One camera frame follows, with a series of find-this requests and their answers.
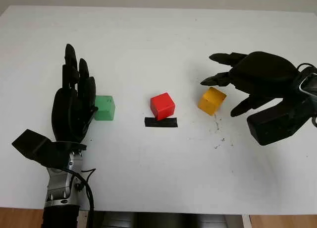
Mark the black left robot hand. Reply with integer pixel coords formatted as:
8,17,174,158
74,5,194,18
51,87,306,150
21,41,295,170
51,43,99,142

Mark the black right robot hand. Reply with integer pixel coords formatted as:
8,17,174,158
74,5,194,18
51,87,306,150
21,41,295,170
200,51,300,117

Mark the green wooden block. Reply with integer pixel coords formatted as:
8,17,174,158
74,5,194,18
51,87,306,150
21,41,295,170
94,95,116,121

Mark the yellow wooden block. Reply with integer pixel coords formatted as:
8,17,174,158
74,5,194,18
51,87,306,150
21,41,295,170
198,87,227,116

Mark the red wooden block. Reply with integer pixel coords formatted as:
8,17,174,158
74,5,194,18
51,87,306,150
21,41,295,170
150,92,176,121

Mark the black tape strip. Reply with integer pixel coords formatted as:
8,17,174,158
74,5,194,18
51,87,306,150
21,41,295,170
144,116,178,128

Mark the dark robot torso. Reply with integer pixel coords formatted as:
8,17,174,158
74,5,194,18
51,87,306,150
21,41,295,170
101,212,242,228

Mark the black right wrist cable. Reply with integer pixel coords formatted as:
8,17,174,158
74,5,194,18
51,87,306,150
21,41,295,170
296,61,317,74

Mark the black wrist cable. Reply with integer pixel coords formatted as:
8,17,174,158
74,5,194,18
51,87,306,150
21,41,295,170
296,61,317,74
65,168,97,228

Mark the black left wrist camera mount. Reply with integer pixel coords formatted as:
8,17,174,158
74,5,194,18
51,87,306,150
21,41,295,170
11,129,88,169

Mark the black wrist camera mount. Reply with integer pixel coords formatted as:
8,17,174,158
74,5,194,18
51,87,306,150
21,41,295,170
11,129,88,169
247,64,317,146

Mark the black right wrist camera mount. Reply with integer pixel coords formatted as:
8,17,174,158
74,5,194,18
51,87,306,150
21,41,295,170
247,64,317,146

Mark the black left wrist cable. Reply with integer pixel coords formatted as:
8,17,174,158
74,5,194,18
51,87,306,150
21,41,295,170
65,168,97,228

